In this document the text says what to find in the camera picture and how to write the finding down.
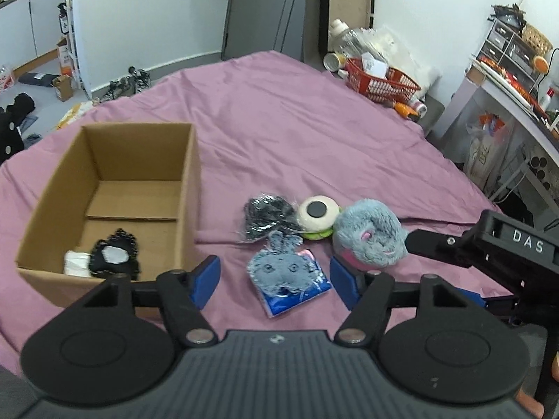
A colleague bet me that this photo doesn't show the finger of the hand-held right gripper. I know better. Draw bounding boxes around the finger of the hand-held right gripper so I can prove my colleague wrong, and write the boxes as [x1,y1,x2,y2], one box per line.
[476,294,525,316]
[405,229,471,268]

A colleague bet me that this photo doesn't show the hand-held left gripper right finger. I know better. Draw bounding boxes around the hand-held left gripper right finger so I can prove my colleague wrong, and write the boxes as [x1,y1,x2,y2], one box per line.
[329,256,482,347]

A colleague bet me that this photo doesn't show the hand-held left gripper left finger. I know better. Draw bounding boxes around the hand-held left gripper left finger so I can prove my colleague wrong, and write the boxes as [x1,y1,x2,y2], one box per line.
[82,255,222,347]

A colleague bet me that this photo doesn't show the blue and white packet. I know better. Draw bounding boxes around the blue and white packet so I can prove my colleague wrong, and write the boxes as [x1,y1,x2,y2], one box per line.
[260,249,334,319]

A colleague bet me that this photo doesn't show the grey fluffy plush toy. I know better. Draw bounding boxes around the grey fluffy plush toy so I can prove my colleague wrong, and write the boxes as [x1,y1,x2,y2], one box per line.
[332,199,410,270]

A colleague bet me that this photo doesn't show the grey knit bunny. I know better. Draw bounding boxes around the grey knit bunny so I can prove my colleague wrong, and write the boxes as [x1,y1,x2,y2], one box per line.
[247,231,316,294]

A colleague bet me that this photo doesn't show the white and green round plush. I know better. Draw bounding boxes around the white and green round plush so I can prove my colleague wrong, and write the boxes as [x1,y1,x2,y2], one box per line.
[296,194,342,240]

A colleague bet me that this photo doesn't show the black fabric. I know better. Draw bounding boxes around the black fabric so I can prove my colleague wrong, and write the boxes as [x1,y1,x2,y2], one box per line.
[242,192,303,242]

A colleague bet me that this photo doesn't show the brown cardboard box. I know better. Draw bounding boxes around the brown cardboard box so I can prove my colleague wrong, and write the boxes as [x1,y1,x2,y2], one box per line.
[15,122,202,311]

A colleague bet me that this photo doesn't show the black lace cloth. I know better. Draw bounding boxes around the black lace cloth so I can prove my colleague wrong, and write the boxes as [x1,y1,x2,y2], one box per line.
[89,228,143,282]

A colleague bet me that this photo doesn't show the white tote bag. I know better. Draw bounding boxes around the white tote bag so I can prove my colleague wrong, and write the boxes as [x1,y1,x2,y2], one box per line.
[462,112,513,193]

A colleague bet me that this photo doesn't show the white folded cloth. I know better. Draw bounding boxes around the white folded cloth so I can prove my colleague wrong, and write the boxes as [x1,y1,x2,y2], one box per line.
[63,250,93,278]

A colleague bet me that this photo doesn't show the grey cushion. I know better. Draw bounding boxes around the grey cushion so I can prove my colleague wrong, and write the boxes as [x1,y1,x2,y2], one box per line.
[418,95,447,137]

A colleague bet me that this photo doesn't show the white desk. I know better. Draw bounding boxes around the white desk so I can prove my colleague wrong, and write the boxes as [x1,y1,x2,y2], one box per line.
[440,54,559,211]

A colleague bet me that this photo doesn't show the pink bed sheet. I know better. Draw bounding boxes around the pink bed sheet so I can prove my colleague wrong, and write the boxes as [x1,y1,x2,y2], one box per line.
[0,50,514,377]

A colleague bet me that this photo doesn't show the red plastic basket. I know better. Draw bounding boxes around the red plastic basket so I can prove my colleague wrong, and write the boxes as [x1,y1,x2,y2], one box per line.
[344,57,422,104]

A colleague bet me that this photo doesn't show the white pillow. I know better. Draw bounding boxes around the white pillow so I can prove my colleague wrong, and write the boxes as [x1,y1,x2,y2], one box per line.
[379,30,442,97]

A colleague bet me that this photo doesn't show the clear drawer organizer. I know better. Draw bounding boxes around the clear drawer organizer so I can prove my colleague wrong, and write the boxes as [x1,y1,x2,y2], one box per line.
[478,19,543,93]

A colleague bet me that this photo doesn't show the clear plastic bag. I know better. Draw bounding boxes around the clear plastic bag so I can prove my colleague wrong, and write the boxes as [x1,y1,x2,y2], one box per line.
[349,26,415,71]

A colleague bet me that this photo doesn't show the metal can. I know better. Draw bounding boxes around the metal can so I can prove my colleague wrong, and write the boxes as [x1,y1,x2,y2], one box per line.
[323,52,349,72]

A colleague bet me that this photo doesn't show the wicker basket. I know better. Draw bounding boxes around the wicker basket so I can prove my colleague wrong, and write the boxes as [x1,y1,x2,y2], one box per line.
[521,23,554,56]

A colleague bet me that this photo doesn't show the pair of grey sneakers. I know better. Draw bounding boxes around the pair of grey sneakers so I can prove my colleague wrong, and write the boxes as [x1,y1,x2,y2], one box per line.
[102,67,152,101]

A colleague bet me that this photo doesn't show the yellow and white bag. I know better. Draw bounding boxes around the yellow and white bag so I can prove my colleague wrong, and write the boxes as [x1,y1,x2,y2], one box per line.
[56,100,95,130]

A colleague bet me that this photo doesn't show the clear plastic bottle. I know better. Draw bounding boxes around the clear plastic bottle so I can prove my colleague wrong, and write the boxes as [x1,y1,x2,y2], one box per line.
[328,18,364,60]

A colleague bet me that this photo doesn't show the small open cardboard box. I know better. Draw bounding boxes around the small open cardboard box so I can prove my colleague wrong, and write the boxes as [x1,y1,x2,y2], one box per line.
[51,74,73,102]

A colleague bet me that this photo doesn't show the black clothes on floor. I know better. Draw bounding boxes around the black clothes on floor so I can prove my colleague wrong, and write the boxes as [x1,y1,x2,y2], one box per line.
[0,93,36,165]

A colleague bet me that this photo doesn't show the brown cardboard board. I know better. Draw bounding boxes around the brown cardboard board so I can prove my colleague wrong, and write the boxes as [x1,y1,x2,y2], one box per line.
[320,0,377,54]

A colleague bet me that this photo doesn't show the orange and white carton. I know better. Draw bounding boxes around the orange and white carton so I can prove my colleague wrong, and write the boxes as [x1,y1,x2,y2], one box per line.
[55,37,73,78]

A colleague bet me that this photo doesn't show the dark flat bag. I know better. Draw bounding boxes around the dark flat bag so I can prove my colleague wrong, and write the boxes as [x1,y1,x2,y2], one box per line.
[19,72,58,87]

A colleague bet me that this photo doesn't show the white storage rack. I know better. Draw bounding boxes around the white storage rack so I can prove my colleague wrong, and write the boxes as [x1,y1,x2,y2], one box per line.
[58,0,85,93]

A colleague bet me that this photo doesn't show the grey door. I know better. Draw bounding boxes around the grey door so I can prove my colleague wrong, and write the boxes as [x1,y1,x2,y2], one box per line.
[220,0,309,61]

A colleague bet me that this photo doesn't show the white kitchen cabinet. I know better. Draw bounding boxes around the white kitchen cabinet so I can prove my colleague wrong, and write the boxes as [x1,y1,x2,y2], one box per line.
[0,0,71,71]

